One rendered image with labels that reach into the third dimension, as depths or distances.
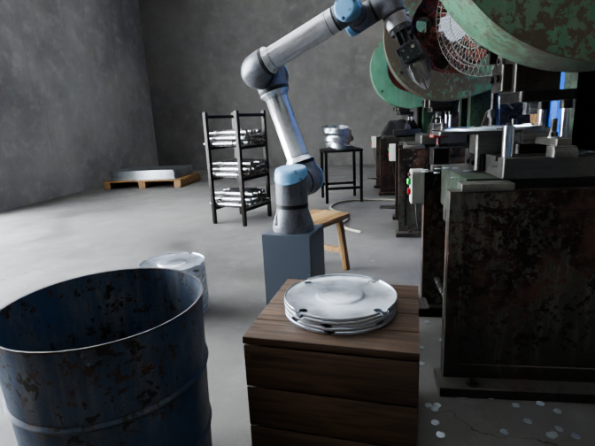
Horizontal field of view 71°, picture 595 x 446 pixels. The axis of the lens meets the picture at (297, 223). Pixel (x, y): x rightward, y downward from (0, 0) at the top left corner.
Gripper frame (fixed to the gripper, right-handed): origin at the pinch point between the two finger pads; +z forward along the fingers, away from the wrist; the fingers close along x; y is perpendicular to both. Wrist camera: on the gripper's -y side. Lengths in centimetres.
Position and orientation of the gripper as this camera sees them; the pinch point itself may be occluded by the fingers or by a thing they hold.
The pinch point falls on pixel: (425, 85)
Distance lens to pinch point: 152.7
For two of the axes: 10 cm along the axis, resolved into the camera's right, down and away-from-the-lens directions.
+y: -4.1, 2.3, -8.8
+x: 8.1, -3.5, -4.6
